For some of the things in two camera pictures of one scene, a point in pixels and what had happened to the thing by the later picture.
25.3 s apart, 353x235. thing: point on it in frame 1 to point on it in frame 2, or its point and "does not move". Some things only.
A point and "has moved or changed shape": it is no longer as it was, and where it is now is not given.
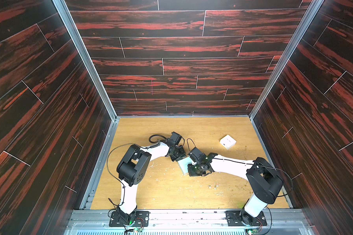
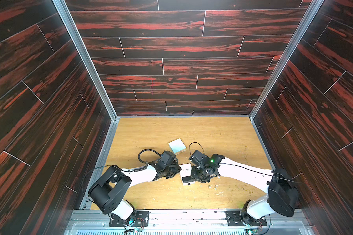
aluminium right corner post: (308, 18) does not move
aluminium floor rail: (88, 199) does not move
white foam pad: (184, 163) has moved or changed shape
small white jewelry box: (227, 141) to (186, 174)
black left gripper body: (178, 153) to (171, 171)
